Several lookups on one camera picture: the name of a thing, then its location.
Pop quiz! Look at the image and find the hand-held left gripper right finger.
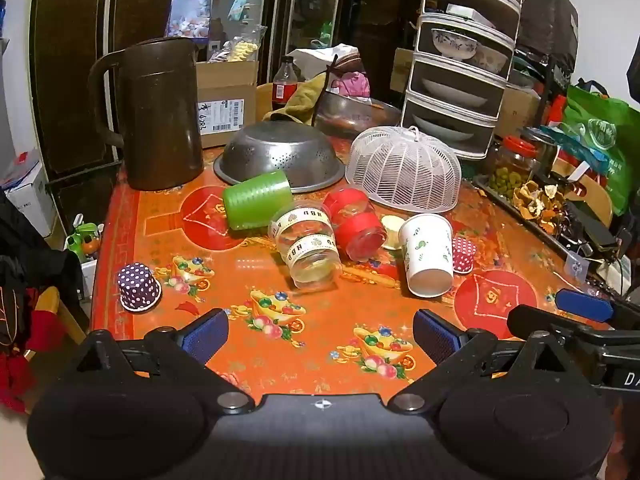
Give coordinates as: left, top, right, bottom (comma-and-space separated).
390, 308, 563, 413

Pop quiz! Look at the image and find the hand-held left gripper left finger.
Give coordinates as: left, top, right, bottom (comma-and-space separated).
75, 308, 253, 413

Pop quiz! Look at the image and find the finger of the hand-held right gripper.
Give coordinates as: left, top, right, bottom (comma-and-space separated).
555, 288, 640, 323
507, 305, 608, 356

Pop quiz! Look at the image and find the white paper cup green print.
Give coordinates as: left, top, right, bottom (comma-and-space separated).
398, 213, 455, 297

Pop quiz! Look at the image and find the purple polka dot cup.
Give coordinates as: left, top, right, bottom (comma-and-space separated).
117, 262, 162, 312

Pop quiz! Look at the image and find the red polka dot cup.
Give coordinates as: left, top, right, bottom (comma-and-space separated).
451, 236, 477, 274

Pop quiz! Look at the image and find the small cream cup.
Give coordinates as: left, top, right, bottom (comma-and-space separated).
380, 215, 407, 251

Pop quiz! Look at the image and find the red plastic cup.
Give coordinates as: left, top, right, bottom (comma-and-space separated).
322, 186, 376, 226
334, 212, 388, 262

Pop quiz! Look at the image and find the clear cup with gold band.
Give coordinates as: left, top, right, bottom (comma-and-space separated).
267, 200, 333, 246
285, 234, 343, 290

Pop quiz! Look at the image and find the green plastic cup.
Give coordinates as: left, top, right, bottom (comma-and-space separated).
222, 170, 293, 232

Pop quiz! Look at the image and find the black electronic device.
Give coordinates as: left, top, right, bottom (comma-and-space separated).
565, 200, 631, 261

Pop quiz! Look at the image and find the pile of orange peels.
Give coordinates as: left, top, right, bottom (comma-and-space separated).
515, 182, 568, 236

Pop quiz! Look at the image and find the orange printed tablecloth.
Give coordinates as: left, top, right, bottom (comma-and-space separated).
90, 135, 616, 401

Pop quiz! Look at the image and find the glass jar with red lid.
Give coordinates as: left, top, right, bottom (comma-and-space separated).
487, 135, 538, 201

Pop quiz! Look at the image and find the green toy figure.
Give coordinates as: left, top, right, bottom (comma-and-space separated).
65, 215, 103, 263

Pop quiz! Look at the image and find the yellow wooden chair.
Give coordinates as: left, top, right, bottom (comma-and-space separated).
30, 285, 88, 356

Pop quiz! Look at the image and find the red cloth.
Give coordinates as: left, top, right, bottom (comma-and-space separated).
0, 310, 66, 413

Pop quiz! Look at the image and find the white mesh food cover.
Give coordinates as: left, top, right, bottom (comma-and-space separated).
345, 126, 463, 213

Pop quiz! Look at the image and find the green shopping bag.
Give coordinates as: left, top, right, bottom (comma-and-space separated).
562, 80, 640, 216

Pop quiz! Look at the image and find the dark clothing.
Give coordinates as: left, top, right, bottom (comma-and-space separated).
0, 195, 83, 356

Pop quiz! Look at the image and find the metal colander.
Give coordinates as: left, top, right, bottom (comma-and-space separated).
213, 120, 347, 194

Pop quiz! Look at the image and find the plain cardboard box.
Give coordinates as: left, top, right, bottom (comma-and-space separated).
492, 85, 543, 138

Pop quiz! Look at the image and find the white plate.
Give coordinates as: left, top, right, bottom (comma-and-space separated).
420, 77, 488, 106
411, 112, 476, 142

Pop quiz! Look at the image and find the brown plastic pitcher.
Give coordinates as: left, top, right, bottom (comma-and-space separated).
88, 36, 205, 192

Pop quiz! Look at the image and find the white carton box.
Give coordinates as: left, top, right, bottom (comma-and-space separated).
0, 160, 56, 238

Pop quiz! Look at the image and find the metal basin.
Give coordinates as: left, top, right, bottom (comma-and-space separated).
312, 92, 403, 138

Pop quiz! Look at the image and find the cardboard box with label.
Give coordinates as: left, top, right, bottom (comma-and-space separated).
195, 60, 259, 150

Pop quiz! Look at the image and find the olive green cloth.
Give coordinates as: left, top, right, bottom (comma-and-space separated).
263, 76, 331, 126

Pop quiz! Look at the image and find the patterned ceramic bowl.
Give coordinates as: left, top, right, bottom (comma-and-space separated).
470, 42, 510, 73

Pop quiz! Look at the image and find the dark soda bottle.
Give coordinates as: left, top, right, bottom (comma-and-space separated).
271, 56, 301, 111

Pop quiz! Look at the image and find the pink cloth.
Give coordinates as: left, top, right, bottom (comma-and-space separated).
332, 71, 372, 100

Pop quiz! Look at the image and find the black bag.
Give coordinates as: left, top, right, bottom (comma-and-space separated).
517, 0, 580, 78

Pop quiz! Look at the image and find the clear bag of yellow snacks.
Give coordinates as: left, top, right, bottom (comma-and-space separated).
207, 25, 268, 63

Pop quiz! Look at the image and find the blue and white bowl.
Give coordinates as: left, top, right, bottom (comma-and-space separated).
431, 27, 478, 58

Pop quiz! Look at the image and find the white plastic bag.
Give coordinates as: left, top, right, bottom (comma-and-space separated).
287, 45, 361, 81

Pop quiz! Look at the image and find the dark wooden cabinet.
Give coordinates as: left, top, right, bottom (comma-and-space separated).
29, 0, 426, 241

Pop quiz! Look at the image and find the hanging blue snack packet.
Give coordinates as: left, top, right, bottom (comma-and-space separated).
165, 0, 218, 41

